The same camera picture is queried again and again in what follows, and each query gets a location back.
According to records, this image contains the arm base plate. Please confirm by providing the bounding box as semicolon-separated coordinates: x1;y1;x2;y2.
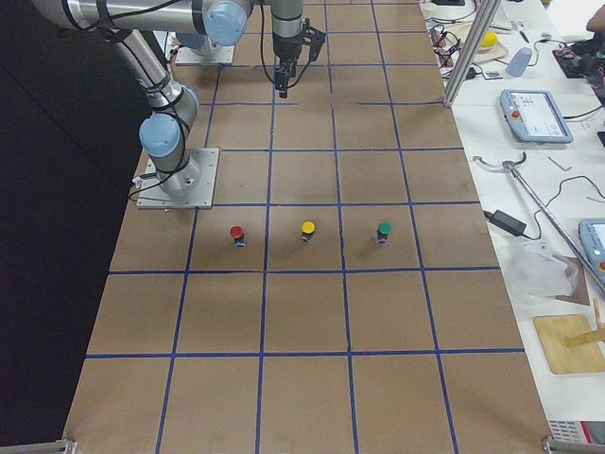
136;148;220;209
175;46;234;66

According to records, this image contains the clear plastic bag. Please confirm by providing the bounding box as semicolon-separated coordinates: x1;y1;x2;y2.
499;238;589;306

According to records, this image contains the aluminium frame post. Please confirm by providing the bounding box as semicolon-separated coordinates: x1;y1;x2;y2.
442;0;500;108

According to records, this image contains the light blue cup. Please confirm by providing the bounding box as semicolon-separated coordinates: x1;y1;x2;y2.
505;47;533;79

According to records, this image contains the green push button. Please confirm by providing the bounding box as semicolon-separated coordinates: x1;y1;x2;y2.
376;221;392;244

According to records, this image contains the wooden cutting board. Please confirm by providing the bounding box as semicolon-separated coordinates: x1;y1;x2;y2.
533;315;604;375

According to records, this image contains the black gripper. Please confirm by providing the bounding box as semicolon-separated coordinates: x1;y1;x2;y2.
271;17;326;90

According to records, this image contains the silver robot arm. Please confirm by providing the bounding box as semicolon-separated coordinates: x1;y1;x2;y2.
31;1;325;201
192;0;303;55

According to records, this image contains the yellow lemon toy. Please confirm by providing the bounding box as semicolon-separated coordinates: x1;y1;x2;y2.
480;31;498;49

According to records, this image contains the yellow push button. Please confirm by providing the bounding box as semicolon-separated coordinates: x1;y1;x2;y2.
301;220;317;242

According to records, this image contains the black power adapter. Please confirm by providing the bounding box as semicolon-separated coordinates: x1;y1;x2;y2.
487;210;527;236

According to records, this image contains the red push button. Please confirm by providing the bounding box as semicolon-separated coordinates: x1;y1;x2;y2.
229;225;246;248

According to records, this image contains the metal cane with handle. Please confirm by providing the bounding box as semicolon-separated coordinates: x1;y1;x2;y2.
472;151;604;293

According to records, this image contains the blue teach pendant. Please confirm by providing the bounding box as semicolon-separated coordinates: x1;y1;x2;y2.
499;90;574;144
579;218;604;292

